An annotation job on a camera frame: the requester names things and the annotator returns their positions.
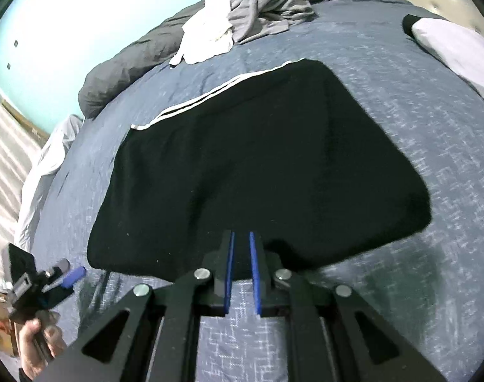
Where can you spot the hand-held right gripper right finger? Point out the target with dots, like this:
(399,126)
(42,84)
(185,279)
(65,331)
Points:
(254,270)

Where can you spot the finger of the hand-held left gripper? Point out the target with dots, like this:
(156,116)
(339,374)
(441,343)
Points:
(74,276)
(59,268)

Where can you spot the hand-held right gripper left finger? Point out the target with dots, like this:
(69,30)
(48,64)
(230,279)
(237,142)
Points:
(230,270)

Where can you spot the black sweater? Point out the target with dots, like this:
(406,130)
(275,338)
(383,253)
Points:
(265,167)

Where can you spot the person's left hand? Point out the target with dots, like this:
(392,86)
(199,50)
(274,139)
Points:
(31,350)

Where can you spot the cardboard box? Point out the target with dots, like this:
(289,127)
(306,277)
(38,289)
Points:
(1,326)

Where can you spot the white bed sheet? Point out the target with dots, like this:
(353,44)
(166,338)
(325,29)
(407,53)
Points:
(43,167)

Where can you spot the wooden baseboard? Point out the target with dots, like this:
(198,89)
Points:
(23,119)

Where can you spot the dark grey duvet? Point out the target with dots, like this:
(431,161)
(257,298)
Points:
(114,83)

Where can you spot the blue patterned bedspread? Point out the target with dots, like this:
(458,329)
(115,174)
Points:
(425,127)

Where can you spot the white garment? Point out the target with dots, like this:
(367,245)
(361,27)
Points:
(202,36)

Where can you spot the grey hoodie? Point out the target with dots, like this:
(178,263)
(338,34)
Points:
(265,8)

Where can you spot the white pillow with black edge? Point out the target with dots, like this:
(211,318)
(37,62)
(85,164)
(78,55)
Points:
(452,43)

